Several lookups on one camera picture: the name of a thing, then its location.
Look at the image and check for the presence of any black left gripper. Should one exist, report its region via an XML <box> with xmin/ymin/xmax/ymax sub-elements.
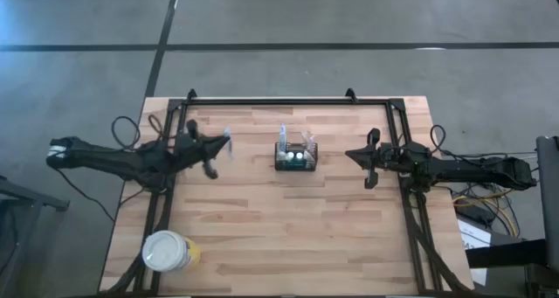
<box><xmin>174</xmin><ymin>119</ymin><xmax>231</xmax><ymax>180</ymax></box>

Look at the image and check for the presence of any yellow floor cable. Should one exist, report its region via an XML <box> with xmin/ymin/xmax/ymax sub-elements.
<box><xmin>452</xmin><ymin>191</ymin><xmax>519</xmax><ymax>238</ymax></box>

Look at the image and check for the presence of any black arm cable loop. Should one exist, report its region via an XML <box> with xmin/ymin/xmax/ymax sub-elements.
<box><xmin>148</xmin><ymin>113</ymin><xmax>166</xmax><ymax>138</ymax></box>
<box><xmin>111</xmin><ymin>115</ymin><xmax>141</xmax><ymax>150</ymax></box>
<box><xmin>430</xmin><ymin>124</ymin><xmax>447</xmax><ymax>154</ymax></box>

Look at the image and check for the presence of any black upright panel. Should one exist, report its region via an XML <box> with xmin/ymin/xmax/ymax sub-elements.
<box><xmin>535</xmin><ymin>135</ymin><xmax>559</xmax><ymax>271</ymax></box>

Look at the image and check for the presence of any black flat bar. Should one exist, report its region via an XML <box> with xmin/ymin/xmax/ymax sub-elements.
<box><xmin>465</xmin><ymin>239</ymin><xmax>549</xmax><ymax>269</ymax></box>

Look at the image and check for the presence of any black aluminium rig frame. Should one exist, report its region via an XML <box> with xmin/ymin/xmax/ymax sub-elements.
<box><xmin>98</xmin><ymin>97</ymin><xmax>475</xmax><ymax>298</ymax></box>

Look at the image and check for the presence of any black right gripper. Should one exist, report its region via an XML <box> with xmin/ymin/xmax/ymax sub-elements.
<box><xmin>344</xmin><ymin>127</ymin><xmax>405</xmax><ymax>190</ymax></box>

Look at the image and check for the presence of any black wire caddy basket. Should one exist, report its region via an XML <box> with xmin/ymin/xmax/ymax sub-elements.
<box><xmin>273</xmin><ymin>141</ymin><xmax>319</xmax><ymax>172</ymax></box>

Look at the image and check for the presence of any yellow Lysol wipes canister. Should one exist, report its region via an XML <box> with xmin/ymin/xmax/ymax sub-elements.
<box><xmin>141</xmin><ymin>230</ymin><xmax>202</xmax><ymax>273</ymax></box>

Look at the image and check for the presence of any grey metal stand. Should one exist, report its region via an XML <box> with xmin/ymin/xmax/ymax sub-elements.
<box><xmin>0</xmin><ymin>175</ymin><xmax>71</xmax><ymax>298</ymax></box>

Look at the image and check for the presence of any black power brick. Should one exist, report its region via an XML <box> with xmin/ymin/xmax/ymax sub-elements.
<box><xmin>456</xmin><ymin>199</ymin><xmax>497</xmax><ymax>225</ymax></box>

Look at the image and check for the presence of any white cardboard box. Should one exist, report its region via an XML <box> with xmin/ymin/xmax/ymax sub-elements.
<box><xmin>457</xmin><ymin>218</ymin><xmax>494</xmax><ymax>287</ymax></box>

